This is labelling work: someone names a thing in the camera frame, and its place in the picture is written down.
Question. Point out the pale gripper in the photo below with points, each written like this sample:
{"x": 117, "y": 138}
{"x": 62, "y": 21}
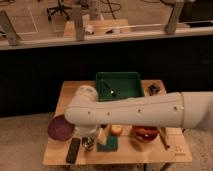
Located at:
{"x": 101, "y": 137}

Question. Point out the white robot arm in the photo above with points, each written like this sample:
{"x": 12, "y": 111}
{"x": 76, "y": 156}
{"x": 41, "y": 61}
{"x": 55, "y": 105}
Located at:
{"x": 189, "y": 110}

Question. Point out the orange carrot in bowl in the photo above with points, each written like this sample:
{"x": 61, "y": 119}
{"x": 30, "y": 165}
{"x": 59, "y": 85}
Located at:
{"x": 147, "y": 132}

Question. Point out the orange red bowl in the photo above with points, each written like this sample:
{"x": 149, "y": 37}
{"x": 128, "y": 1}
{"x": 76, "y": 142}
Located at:
{"x": 144, "y": 139}

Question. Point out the purple bowl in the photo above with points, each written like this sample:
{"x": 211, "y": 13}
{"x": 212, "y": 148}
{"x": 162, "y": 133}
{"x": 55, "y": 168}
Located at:
{"x": 60, "y": 129}

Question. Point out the green sponge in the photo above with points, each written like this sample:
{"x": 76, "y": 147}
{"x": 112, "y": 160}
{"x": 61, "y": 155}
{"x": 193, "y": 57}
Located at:
{"x": 111, "y": 145}

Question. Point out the wooden table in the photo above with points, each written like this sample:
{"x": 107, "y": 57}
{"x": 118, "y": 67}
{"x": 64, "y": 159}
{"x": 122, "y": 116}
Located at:
{"x": 130, "y": 151}

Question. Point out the small metal cup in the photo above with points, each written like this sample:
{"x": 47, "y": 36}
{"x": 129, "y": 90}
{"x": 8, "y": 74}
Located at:
{"x": 88, "y": 143}

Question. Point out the yellow round fruit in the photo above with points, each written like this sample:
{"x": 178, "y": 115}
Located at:
{"x": 116, "y": 129}

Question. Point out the metal spoon in tray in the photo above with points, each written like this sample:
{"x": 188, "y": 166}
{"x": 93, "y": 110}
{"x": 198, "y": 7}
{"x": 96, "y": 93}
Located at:
{"x": 112, "y": 92}

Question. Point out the green plastic tray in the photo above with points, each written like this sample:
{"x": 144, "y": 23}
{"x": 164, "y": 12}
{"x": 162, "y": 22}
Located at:
{"x": 125, "y": 84}

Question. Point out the wooden spoon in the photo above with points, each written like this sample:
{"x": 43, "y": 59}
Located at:
{"x": 164, "y": 138}

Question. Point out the black office chair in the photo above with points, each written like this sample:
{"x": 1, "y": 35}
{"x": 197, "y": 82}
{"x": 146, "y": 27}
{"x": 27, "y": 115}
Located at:
{"x": 61, "y": 8}

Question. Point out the black handled brush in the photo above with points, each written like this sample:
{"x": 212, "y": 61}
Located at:
{"x": 153, "y": 89}

